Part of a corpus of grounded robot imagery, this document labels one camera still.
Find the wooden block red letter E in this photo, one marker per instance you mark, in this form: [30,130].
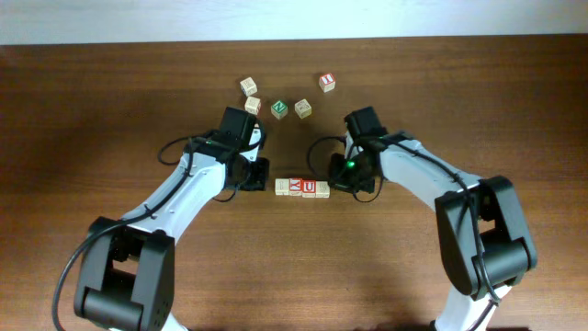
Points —
[322,190]

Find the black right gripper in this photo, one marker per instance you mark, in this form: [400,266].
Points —
[336,161]

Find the wooden block yellow number 2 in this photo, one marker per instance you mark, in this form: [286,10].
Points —
[303,108]

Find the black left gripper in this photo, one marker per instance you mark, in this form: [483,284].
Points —
[258,179]

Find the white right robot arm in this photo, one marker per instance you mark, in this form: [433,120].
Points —
[485,243]

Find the plain wooden picture block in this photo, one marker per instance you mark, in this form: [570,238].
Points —
[253,105]

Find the wooden block red letter U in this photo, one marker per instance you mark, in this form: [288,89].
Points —
[308,188]

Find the wooden block green letter N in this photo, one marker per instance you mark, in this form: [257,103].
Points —
[279,109]

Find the wooden block red letter I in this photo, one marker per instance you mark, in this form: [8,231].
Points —
[327,82]

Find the wooden block blue number 2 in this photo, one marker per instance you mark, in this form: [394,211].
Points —
[248,86]

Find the wooden block blue number 5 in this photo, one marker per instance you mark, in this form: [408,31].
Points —
[282,186]

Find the wooden block red letter Y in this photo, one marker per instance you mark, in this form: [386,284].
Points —
[295,186]

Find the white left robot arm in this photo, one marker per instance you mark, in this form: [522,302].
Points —
[127,274]

